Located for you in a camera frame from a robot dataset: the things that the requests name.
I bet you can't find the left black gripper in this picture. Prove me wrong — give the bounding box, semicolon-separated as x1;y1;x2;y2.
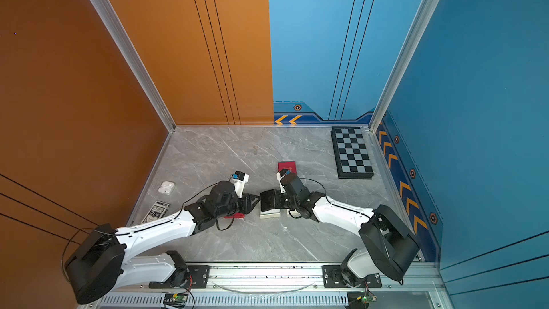
216;192;263;220

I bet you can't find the cream box base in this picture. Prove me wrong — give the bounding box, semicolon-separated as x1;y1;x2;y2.
260;209;281;219

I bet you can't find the red jewelry box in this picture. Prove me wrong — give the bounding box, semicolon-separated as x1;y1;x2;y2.
224;213;245;219

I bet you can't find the red jewelry box lid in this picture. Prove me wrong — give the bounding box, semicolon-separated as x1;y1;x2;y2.
277;161;297;173

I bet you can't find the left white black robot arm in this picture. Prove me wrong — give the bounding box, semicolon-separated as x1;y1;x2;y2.
63;180;260;305

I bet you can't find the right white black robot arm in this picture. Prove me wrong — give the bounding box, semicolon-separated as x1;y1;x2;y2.
261;190;421;288

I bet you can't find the black white chessboard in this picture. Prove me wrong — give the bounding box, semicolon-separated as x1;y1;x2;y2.
330;127;374;180

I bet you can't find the white earbuds case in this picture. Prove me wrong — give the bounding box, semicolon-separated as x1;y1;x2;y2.
158;181;175;195

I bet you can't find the right green circuit board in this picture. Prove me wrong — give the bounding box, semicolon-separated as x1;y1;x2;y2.
345;292;377;309

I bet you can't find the green circuit board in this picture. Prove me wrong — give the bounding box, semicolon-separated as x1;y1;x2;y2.
345;292;377;309
162;293;191;308

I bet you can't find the left green circuit board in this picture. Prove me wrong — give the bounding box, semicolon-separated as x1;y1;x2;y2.
162;293;191;308

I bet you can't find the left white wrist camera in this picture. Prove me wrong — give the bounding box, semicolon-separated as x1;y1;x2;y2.
230;171;250;198

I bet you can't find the aluminium front rail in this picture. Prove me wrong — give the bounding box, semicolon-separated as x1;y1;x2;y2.
85;261;447;293

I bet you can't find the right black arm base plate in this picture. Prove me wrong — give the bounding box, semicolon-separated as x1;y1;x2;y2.
321;265;383;288

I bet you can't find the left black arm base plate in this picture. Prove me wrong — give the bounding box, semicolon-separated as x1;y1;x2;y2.
149;265;210;290

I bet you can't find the white vented cable duct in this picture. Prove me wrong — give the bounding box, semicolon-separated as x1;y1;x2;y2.
97;292;347;308

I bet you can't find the left aluminium corner post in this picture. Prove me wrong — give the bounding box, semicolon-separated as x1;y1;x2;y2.
90;0;177;134

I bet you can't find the aluminium corner post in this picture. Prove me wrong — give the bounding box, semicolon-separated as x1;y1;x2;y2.
369;0;440;133
90;0;177;134

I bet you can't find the right aluminium corner post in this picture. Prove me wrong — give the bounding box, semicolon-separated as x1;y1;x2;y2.
369;0;440;133

